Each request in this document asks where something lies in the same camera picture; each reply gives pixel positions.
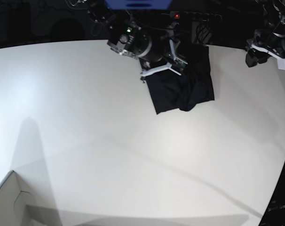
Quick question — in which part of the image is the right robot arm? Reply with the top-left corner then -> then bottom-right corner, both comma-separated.
66,0 -> 188,80

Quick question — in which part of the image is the black t-shirt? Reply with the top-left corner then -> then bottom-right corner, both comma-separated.
141,43 -> 215,114

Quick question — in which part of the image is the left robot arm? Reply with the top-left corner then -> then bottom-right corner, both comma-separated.
245,0 -> 285,70

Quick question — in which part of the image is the blue plastic bin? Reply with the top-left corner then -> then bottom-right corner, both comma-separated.
105,0 -> 172,10

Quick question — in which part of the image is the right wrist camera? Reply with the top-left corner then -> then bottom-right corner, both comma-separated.
170,59 -> 188,75

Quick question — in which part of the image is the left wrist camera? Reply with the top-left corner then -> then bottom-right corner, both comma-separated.
277,58 -> 285,70

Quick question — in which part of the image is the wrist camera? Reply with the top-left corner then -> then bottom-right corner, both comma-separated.
277,58 -> 285,70
170,59 -> 188,75

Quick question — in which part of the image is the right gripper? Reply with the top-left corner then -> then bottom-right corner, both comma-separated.
139,38 -> 187,83

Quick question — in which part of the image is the white cardboard box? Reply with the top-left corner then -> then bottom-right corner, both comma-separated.
0,171 -> 37,226

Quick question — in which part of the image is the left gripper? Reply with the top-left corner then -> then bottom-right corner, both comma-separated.
245,35 -> 285,68

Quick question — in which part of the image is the black power strip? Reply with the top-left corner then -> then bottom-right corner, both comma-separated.
169,11 -> 223,22

